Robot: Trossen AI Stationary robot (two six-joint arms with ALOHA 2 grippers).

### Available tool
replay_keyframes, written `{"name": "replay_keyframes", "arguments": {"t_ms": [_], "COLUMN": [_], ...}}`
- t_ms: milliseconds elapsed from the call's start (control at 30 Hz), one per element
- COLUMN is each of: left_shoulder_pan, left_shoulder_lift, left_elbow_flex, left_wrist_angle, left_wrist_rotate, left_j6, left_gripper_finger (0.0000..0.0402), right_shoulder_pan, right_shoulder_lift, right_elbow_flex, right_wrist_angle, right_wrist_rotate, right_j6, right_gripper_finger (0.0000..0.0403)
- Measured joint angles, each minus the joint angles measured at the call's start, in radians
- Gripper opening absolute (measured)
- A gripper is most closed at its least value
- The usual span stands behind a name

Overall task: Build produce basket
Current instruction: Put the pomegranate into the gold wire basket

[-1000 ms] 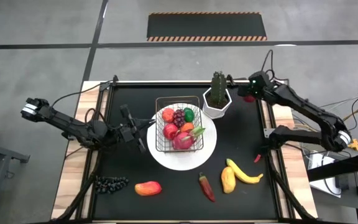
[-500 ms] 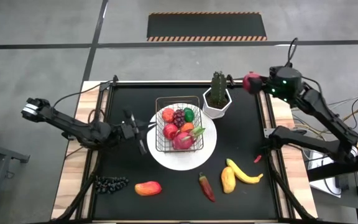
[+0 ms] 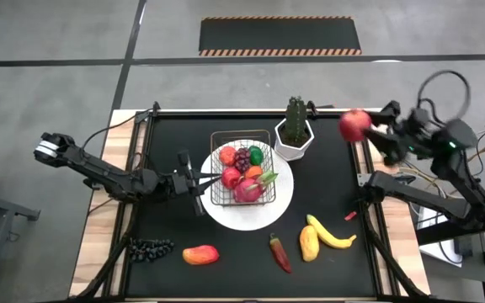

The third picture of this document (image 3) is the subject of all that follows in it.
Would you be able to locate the black wire basket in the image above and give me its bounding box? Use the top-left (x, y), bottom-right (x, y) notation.
top-left (209, 129), bottom-right (278, 207)

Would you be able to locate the yellow toy banana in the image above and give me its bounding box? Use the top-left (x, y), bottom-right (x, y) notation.
top-left (306, 214), bottom-right (358, 250)

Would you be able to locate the green toy fruit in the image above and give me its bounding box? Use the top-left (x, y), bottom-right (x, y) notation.
top-left (248, 145), bottom-right (264, 167)

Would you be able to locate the black hazard-striped floor mat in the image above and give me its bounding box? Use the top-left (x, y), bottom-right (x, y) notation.
top-left (198, 15), bottom-right (363, 57)

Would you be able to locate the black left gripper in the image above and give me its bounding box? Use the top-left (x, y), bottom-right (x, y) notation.
top-left (177, 167), bottom-right (222, 217)

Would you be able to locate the green cactus plant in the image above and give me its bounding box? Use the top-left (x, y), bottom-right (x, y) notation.
top-left (285, 95), bottom-right (310, 144)

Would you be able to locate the white hexagonal plant pot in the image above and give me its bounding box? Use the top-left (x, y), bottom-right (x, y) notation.
top-left (274, 117), bottom-right (316, 162)

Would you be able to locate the orange toy fruit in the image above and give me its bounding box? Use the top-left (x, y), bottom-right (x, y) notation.
top-left (244, 165), bottom-right (264, 180)

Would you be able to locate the black table mat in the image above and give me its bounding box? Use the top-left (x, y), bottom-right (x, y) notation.
top-left (126, 113), bottom-right (378, 298)

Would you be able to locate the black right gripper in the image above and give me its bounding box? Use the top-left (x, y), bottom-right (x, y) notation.
top-left (362, 99), bottom-right (437, 166)

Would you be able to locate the white round plate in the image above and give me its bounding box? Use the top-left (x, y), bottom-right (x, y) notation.
top-left (200, 139), bottom-right (295, 232)

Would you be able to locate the pink toy dragon fruit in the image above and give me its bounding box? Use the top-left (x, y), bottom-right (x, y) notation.
top-left (232, 169), bottom-right (279, 205)

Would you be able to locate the purple toy grape bunch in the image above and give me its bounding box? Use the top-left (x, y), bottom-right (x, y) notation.
top-left (234, 147), bottom-right (252, 173)

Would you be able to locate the red yellow toy mango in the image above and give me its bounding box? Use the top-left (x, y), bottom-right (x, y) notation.
top-left (182, 244), bottom-right (221, 266)

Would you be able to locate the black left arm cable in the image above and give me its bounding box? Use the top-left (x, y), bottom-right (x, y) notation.
top-left (81, 107), bottom-right (156, 149)

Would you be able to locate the black toy grape bunch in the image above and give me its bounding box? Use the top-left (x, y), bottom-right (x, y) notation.
top-left (128, 238), bottom-right (176, 264)

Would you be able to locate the black right arm cable loop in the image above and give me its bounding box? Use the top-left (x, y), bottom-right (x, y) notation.
top-left (417, 69), bottom-right (472, 125)

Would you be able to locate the red toy apple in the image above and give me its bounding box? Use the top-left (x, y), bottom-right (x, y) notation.
top-left (338, 109), bottom-right (372, 143)

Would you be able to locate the white power supply box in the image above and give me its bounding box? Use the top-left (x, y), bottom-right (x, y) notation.
top-left (417, 203), bottom-right (465, 268)

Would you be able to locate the red toy chili pepper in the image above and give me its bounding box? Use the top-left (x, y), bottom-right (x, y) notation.
top-left (269, 232), bottom-right (293, 274)

